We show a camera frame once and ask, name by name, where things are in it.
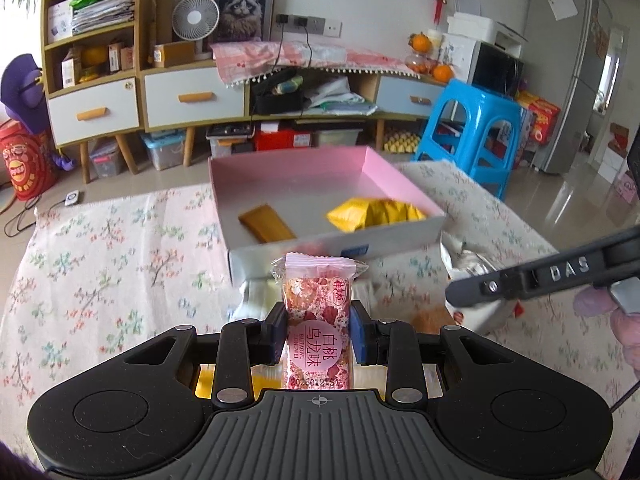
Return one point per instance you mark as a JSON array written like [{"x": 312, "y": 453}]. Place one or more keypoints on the framed cat picture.
[{"x": 244, "y": 20}]

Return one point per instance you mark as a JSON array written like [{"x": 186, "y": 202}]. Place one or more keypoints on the wooden shelf cabinet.
[{"x": 92, "y": 81}]

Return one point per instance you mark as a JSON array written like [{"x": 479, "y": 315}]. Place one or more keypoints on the pink peach snack packet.
[{"x": 317, "y": 294}]

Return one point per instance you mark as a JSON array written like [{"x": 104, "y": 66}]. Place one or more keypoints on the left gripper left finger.
[{"x": 243, "y": 345}]

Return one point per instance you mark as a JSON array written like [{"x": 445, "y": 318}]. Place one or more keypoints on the white desk fan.
[{"x": 195, "y": 21}]

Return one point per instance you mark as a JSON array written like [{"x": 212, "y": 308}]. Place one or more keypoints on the floral tablecloth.
[{"x": 97, "y": 279}]

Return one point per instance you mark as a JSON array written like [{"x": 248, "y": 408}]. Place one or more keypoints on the stack of papers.
[{"x": 89, "y": 15}]

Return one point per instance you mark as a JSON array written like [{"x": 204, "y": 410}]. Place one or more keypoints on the long wooden tv console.
[{"x": 193, "y": 96}]

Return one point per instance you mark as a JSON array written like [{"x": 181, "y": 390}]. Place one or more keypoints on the white silver snack bag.
[{"x": 470, "y": 301}]

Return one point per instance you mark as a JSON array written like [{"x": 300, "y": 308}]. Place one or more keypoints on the pink white cardboard box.
[{"x": 302, "y": 186}]

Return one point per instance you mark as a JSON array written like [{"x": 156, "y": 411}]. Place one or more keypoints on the pink cloth cover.
[{"x": 250, "y": 61}]

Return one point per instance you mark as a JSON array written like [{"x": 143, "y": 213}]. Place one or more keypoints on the right hand pink glove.
[{"x": 593, "y": 301}]

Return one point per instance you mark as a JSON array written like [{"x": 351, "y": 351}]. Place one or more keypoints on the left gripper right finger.
[{"x": 397, "y": 347}]

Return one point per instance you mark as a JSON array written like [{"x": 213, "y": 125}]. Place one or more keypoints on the red box under console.
[{"x": 281, "y": 140}]

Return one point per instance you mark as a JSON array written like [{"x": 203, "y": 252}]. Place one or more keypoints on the silver refrigerator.
[{"x": 567, "y": 43}]

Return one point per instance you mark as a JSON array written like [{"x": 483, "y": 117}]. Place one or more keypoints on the clear storage bin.
[{"x": 165, "y": 149}]

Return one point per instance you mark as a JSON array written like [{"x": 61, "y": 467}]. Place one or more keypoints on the red round drum tin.
[{"x": 28, "y": 159}]

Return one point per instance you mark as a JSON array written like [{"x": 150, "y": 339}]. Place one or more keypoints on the brown snack bar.
[{"x": 264, "y": 223}]

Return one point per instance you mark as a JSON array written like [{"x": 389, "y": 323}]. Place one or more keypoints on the purple plush toy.
[{"x": 23, "y": 96}]

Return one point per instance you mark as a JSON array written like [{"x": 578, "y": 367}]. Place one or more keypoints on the large yellow snack bag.
[{"x": 361, "y": 213}]

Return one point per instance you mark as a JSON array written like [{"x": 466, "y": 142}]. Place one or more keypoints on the oranges on fruit stand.
[{"x": 424, "y": 57}]

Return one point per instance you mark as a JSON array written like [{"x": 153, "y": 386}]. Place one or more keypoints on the blue plastic stool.
[{"x": 467, "y": 149}]

